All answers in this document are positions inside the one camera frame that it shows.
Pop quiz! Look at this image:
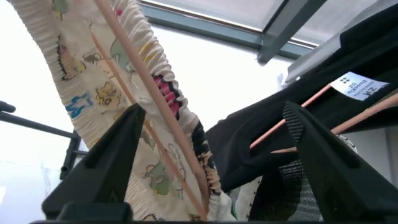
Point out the black garment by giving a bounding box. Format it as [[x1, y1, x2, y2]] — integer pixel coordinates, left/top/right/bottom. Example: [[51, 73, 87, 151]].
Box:
[[205, 2, 398, 194]]

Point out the white laundry basket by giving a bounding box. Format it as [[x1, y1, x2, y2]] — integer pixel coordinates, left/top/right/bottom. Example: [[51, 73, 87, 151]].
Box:
[[234, 134, 358, 222]]

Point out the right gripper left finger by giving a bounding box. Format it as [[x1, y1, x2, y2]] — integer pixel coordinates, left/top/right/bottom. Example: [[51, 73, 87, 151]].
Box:
[[42, 103, 147, 220]]

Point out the cream printed garment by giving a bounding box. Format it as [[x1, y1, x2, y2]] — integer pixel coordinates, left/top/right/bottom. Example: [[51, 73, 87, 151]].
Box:
[[11, 0, 237, 222]]

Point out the pink clothes hanger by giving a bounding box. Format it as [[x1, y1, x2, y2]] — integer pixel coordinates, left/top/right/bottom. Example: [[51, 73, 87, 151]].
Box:
[[89, 0, 211, 222], [249, 83, 398, 154]]

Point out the black clothes rack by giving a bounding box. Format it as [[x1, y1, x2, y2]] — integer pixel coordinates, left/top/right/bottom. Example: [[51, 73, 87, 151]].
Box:
[[0, 100, 90, 181]]

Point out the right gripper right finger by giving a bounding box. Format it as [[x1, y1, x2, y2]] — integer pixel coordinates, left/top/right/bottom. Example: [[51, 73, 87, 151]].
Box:
[[282, 101, 398, 222]]

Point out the window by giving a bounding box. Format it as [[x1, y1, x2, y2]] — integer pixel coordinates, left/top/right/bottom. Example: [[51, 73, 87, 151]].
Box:
[[138, 0, 379, 65]]

